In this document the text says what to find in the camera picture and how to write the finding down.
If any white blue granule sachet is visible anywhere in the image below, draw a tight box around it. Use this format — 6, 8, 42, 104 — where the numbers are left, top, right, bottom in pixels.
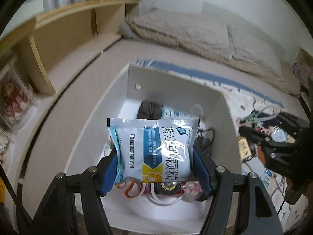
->
107, 118, 200, 183

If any yellow soap box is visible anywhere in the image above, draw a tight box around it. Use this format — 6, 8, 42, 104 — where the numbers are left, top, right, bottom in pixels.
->
238, 137, 253, 162

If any cartoon print blanket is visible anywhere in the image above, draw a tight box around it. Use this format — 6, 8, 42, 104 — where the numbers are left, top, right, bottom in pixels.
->
136, 59, 312, 234

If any white storage box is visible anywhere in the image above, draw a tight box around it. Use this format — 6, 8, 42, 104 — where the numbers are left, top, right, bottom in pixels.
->
65, 65, 241, 234

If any doll in clear box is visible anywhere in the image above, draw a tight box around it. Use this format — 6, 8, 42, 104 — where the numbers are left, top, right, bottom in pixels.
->
0, 78, 32, 128

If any beige quilted duvet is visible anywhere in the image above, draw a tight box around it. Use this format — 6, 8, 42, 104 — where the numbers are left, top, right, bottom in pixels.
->
119, 10, 300, 97

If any wooden headboard shelf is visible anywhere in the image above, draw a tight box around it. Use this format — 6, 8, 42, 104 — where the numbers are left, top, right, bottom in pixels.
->
1, 0, 140, 95

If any orange white ring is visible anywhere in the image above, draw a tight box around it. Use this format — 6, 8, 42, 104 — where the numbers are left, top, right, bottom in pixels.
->
116, 180, 146, 199

